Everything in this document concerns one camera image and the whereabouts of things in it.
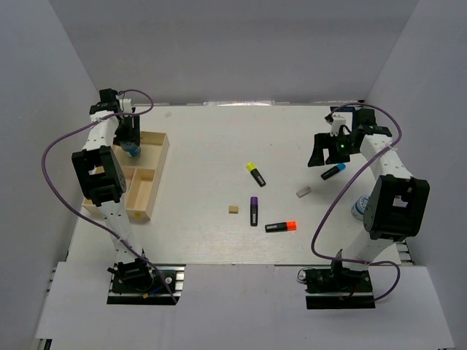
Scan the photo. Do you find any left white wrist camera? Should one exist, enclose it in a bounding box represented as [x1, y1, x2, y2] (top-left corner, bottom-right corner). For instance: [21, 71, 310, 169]
[117, 96, 136, 115]

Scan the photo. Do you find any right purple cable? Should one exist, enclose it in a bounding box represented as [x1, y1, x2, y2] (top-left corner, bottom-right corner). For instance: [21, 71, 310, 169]
[311, 103, 403, 302]

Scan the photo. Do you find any purple cable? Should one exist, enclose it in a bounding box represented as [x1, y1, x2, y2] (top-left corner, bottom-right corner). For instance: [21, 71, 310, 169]
[41, 89, 180, 306]
[311, 103, 403, 302]

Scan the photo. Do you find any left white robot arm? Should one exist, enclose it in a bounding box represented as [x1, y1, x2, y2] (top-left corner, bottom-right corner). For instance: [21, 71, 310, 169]
[72, 88, 143, 266]

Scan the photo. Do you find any yellow cap highlighter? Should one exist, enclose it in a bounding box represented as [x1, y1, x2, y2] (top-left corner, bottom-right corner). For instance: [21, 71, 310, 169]
[246, 163, 266, 187]

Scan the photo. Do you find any blue slime jar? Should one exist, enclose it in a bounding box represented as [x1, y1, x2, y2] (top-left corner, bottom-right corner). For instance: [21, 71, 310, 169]
[120, 143, 141, 158]
[351, 195, 369, 221]

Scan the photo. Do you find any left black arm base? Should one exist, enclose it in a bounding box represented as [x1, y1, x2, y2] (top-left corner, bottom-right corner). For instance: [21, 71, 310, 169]
[107, 259, 185, 306]

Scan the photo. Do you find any orange cap highlighter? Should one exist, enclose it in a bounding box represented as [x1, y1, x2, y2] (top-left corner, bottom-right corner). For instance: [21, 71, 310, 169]
[265, 221, 297, 233]

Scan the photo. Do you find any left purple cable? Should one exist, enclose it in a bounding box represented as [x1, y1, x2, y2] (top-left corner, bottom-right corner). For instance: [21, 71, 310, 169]
[41, 89, 180, 306]

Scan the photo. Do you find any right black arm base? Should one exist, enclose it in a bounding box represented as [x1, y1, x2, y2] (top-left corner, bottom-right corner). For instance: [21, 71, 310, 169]
[297, 268, 375, 310]

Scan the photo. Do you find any purple cap highlighter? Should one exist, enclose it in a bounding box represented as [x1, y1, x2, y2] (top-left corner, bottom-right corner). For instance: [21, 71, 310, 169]
[250, 196, 258, 227]

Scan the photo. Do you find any grey white eraser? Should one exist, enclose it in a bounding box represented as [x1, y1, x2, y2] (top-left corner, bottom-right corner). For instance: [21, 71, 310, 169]
[296, 187, 312, 198]

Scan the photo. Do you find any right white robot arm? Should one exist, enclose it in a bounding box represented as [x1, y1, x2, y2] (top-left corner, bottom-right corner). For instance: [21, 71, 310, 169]
[308, 104, 430, 291]

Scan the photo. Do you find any blue cap highlighter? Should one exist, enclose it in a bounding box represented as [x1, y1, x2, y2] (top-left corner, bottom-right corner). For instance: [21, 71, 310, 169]
[320, 163, 346, 180]

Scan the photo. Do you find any wooden compartment tray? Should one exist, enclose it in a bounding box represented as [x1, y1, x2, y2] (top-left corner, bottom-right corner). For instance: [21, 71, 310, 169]
[81, 131, 172, 222]

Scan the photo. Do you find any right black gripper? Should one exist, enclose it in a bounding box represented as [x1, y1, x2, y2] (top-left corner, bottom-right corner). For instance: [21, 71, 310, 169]
[308, 131, 358, 167]

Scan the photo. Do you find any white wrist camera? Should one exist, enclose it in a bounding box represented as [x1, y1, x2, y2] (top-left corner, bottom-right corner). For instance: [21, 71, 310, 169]
[325, 114, 347, 137]
[117, 96, 136, 115]

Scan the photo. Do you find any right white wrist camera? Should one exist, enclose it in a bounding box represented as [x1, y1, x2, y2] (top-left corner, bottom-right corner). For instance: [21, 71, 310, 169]
[325, 114, 347, 137]

